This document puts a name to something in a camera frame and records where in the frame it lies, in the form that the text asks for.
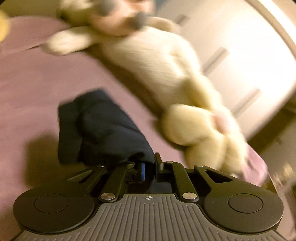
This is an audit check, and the dark navy jacket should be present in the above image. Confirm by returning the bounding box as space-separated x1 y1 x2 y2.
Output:
58 89 154 166

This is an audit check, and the white plush bunny toy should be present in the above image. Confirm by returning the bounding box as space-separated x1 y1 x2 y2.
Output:
45 1 248 176

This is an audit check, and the yellow flower plush cushion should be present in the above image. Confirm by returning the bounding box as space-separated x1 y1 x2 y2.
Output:
0 10 11 42

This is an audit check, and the white wardrobe with dark handles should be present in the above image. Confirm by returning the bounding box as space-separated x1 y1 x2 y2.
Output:
157 1 295 138

